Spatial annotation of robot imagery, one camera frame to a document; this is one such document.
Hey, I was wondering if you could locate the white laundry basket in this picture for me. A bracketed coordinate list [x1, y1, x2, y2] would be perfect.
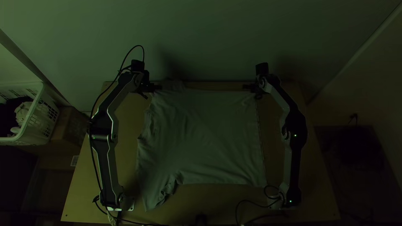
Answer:
[0, 82, 61, 147]

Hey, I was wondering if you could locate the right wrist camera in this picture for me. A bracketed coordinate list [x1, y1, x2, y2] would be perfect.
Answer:
[255, 62, 270, 76]

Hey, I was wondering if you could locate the white t-shirt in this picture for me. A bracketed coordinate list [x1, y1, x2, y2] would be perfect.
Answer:
[135, 80, 268, 212]

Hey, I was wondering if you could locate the heap of clothes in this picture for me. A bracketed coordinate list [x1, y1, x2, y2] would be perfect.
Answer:
[0, 96, 34, 138]

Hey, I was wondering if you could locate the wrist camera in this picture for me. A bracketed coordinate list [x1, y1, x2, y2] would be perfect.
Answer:
[255, 62, 270, 76]
[130, 59, 145, 73]

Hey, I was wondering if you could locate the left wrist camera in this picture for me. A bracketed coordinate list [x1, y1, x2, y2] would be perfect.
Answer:
[130, 59, 145, 73]

